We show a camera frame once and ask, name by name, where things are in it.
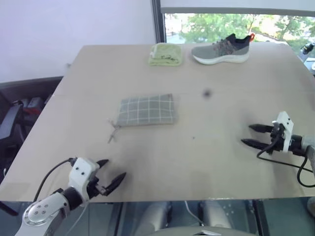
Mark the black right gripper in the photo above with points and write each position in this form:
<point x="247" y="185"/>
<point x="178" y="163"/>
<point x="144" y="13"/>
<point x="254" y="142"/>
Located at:
<point x="277" y="138"/>

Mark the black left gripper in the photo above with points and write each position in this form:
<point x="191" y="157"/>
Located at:
<point x="97" y="188"/>

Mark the grey checked fabric pouch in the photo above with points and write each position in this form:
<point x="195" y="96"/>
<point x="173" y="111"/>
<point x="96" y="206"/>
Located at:
<point x="147" y="109"/>

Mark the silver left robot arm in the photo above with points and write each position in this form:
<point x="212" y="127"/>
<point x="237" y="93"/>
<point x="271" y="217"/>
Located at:
<point x="39" y="211"/>

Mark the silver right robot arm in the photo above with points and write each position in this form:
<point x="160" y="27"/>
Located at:
<point x="307" y="142"/>

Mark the grey rounded shape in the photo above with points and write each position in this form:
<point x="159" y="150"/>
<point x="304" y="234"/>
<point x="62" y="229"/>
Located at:
<point x="215" y="214"/>
<point x="155" y="216"/>

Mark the white object beside table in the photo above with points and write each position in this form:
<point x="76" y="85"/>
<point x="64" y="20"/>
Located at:
<point x="311" y="64"/>

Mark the olive green sneaker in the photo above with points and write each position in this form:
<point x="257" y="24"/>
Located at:
<point x="219" y="52"/>

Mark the red and black equipment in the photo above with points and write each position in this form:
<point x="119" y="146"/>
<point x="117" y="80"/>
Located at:
<point x="34" y="104"/>

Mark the black device with lens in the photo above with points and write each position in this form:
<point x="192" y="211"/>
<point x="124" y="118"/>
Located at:
<point x="308" y="48"/>

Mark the black chair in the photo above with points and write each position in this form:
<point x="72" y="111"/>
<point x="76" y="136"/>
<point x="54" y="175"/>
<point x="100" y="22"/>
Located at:
<point x="11" y="125"/>

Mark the folded yellow-green towel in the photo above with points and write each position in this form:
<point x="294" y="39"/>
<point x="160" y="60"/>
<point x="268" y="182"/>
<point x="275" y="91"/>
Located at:
<point x="166" y="55"/>

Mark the grey roller blind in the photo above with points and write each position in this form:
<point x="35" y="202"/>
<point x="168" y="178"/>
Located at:
<point x="236" y="4"/>

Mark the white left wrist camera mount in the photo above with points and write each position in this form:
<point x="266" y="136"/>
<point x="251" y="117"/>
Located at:
<point x="81" y="169"/>

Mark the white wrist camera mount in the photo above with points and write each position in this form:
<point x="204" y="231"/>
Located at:
<point x="286" y="125"/>
<point x="81" y="169"/>

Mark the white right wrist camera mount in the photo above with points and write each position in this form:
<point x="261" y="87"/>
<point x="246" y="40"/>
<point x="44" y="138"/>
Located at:
<point x="286" y="125"/>

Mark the dark window frame post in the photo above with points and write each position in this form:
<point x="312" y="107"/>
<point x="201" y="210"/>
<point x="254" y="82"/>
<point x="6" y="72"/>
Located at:
<point x="158" y="22"/>

